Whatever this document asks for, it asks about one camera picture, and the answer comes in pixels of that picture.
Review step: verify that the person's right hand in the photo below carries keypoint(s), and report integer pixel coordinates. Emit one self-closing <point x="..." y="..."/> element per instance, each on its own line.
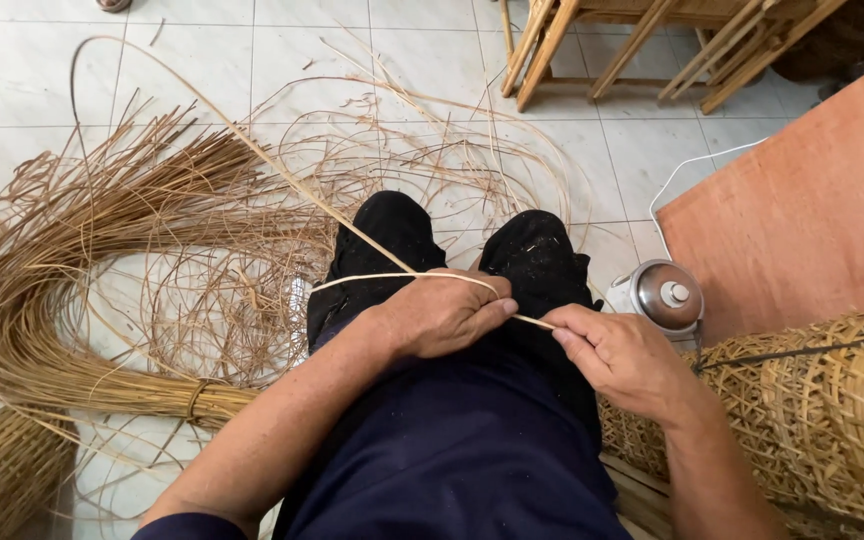
<point x="627" y="360"/>

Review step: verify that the person's left hand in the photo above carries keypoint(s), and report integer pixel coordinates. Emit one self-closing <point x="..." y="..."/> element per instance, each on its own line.
<point x="436" y="311"/>

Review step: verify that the long pale rattan strip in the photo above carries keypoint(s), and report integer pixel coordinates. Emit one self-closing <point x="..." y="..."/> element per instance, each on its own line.
<point x="282" y="169"/>

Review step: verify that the person's black trousers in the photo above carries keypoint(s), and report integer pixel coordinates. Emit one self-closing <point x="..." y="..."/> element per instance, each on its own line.
<point x="462" y="262"/>

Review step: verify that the small white rice cooker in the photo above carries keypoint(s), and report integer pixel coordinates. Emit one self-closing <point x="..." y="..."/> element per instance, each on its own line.
<point x="661" y="296"/>

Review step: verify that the person's dark blue shirt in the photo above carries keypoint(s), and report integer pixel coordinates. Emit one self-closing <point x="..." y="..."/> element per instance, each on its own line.
<point x="447" y="457"/>

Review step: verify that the heap of loose rattan strands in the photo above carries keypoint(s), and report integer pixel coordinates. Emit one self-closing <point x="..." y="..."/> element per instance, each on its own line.
<point x="372" y="165"/>

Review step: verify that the stack of woven rattan baskets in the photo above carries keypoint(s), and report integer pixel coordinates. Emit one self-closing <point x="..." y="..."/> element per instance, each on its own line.
<point x="799" y="420"/>

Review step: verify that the reddish plywood board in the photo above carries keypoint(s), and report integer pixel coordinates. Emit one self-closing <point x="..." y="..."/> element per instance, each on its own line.
<point x="807" y="202"/>

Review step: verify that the wooden rattan chair frames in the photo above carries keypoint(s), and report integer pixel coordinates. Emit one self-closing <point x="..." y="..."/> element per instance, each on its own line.
<point x="657" y="45"/>

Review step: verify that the tied bundle of rattan strands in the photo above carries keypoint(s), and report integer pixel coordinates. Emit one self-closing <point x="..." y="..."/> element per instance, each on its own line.
<point x="64" y="300"/>

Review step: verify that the dark woven basket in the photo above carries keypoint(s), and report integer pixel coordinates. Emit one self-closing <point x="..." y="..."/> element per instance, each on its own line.
<point x="844" y="41"/>

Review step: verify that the tightly woven rattan basket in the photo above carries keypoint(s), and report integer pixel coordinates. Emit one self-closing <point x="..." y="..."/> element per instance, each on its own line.
<point x="4" y="476"/>

